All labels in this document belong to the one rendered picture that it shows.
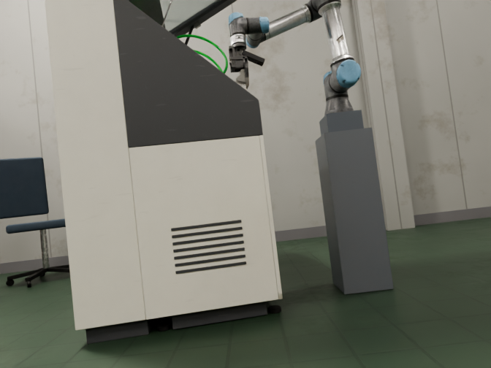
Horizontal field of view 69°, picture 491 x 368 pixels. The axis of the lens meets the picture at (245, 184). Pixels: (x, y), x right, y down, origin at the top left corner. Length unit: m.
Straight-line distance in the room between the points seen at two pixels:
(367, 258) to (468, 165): 3.13
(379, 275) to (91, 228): 1.34
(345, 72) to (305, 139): 2.44
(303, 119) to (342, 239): 2.61
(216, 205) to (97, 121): 0.61
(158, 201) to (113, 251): 0.27
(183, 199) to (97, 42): 0.76
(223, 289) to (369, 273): 0.73
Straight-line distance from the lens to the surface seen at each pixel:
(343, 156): 1.83
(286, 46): 4.50
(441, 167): 4.68
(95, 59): 1.72
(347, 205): 1.82
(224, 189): 1.54
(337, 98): 1.94
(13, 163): 3.64
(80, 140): 1.64
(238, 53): 1.81
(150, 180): 1.55
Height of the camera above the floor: 0.51
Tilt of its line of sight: 3 degrees up
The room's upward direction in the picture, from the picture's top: 7 degrees counter-clockwise
